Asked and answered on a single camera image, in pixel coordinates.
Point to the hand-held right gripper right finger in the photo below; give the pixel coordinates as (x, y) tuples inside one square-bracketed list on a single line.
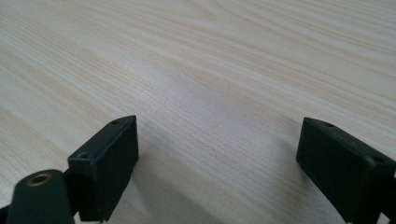
[(345, 171)]

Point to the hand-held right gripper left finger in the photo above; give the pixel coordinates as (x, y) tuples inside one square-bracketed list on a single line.
[(104, 168)]

